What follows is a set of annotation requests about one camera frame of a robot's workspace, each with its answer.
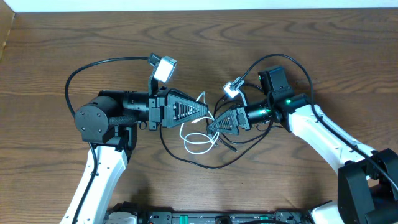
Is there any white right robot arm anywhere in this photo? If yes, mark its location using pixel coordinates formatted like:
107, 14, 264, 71
207, 94, 397, 224

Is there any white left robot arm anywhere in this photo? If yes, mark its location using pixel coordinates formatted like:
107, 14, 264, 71
62, 86, 208, 223

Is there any white USB cable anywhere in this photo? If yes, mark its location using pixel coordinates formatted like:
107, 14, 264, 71
178, 91, 220, 156

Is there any black USB cable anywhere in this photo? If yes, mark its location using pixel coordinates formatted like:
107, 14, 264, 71
159, 82, 274, 170

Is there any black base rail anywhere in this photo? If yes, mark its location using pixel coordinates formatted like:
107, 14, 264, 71
103, 202, 313, 224

